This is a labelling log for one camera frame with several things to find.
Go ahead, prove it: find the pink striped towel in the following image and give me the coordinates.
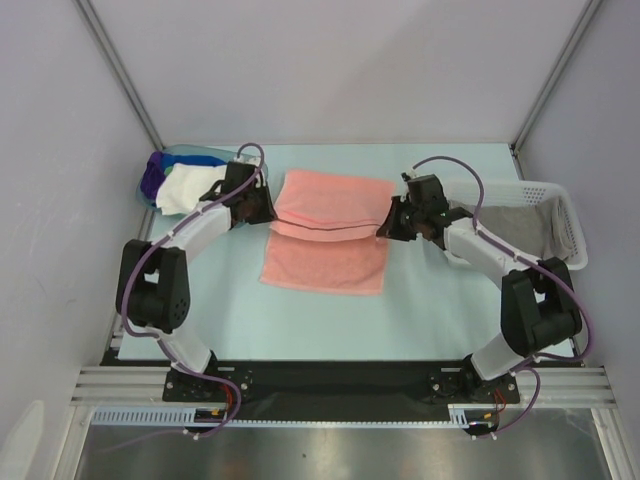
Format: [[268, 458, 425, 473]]
[[261, 169, 395, 296]]

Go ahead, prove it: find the grey terry towel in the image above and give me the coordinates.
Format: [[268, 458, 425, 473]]
[[479, 197, 573, 260]]

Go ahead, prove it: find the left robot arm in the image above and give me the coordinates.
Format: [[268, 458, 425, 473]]
[[115, 159, 276, 400]]

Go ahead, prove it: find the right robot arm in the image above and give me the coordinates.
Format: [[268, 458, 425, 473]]
[[376, 173, 583, 402]]

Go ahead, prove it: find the white towel in tray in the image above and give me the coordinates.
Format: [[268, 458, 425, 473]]
[[155, 163, 227, 216]]

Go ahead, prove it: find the white perforated plastic basket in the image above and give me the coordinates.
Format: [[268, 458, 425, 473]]
[[439, 177, 589, 273]]

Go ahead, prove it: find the blue towel in tray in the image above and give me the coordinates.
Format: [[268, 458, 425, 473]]
[[161, 153, 226, 170]]

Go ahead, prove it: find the purple towel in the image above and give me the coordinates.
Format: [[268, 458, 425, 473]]
[[139, 151, 165, 203]]

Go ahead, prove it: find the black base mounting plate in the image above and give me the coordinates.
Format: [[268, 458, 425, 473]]
[[99, 344, 586, 421]]

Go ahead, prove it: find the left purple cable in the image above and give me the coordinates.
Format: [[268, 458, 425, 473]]
[[94, 143, 266, 454]]

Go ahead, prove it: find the purple cable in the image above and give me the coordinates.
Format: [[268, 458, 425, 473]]
[[407, 155, 594, 441], [94, 143, 266, 454]]

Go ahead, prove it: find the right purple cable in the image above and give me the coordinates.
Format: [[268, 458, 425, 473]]
[[407, 155, 594, 441]]

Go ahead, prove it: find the slotted white cable duct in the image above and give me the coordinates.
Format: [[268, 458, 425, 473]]
[[91, 406, 469, 429]]

